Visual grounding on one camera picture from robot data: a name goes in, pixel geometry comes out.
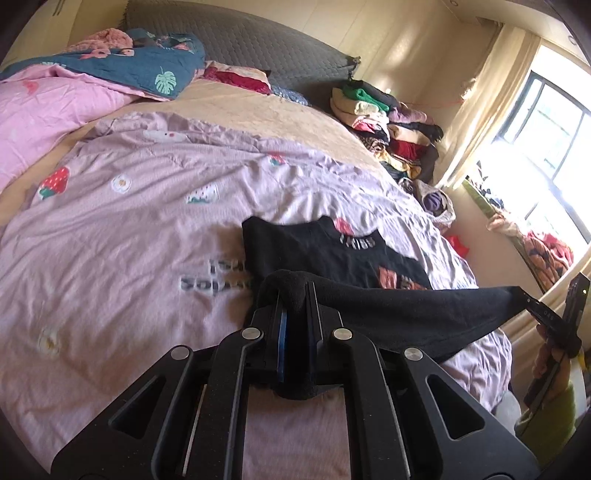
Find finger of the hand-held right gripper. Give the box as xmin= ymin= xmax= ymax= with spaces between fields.
xmin=524 ymin=288 xmax=561 ymax=335

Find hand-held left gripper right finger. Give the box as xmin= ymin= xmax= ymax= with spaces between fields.
xmin=305 ymin=281 xmax=541 ymax=480

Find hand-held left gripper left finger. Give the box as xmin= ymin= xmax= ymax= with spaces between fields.
xmin=51 ymin=295 xmax=289 ymax=480

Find black sweater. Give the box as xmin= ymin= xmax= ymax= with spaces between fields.
xmin=241 ymin=215 xmax=529 ymax=400

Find person's right forearm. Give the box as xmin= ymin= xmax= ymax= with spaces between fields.
xmin=513 ymin=383 xmax=580 ymax=464

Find dark patterned clothes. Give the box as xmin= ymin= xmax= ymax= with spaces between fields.
xmin=475 ymin=159 xmax=506 ymax=210

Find fabric basket of clothes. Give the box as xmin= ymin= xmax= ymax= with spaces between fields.
xmin=399 ymin=178 xmax=457 ymax=229

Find pile of folded clothes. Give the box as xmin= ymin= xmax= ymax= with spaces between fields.
xmin=330 ymin=79 xmax=445 ymax=183

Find person's right hand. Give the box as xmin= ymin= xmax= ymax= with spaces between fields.
xmin=531 ymin=325 xmax=575 ymax=393

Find orange patterned quilt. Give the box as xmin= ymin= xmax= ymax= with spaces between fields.
xmin=522 ymin=230 xmax=575 ymax=282

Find pink crumpled garment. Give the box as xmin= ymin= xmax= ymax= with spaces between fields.
xmin=486 ymin=211 xmax=527 ymax=237

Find red plastic bag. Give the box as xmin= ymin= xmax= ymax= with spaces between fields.
xmin=445 ymin=234 xmax=471 ymax=257

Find lilac strawberry print quilt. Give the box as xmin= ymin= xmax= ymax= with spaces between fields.
xmin=0 ymin=111 xmax=513 ymax=480

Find window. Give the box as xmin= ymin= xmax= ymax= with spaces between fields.
xmin=475 ymin=41 xmax=591 ymax=259

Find cream curtain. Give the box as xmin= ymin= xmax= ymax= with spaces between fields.
xmin=434 ymin=23 xmax=541 ymax=190

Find blue patterned pillow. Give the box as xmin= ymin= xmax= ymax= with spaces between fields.
xmin=270 ymin=84 xmax=310 ymax=106

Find red and cream pillow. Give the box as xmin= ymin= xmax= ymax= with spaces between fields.
xmin=201 ymin=60 xmax=273 ymax=95

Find grey quilted headboard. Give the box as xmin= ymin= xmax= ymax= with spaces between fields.
xmin=117 ymin=0 xmax=362 ymax=95

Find blue floral quilt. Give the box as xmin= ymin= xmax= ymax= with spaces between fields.
xmin=0 ymin=28 xmax=206 ymax=102

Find pink quilt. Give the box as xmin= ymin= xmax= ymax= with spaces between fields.
xmin=0 ymin=64 xmax=144 ymax=192

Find pink fuzzy cloth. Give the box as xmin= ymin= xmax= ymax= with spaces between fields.
xmin=62 ymin=28 xmax=136 ymax=54

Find cream wardrobe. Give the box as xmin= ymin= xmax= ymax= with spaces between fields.
xmin=0 ymin=0 xmax=130 ymax=65

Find red string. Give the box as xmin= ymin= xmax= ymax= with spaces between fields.
xmin=401 ymin=95 xmax=465 ymax=112

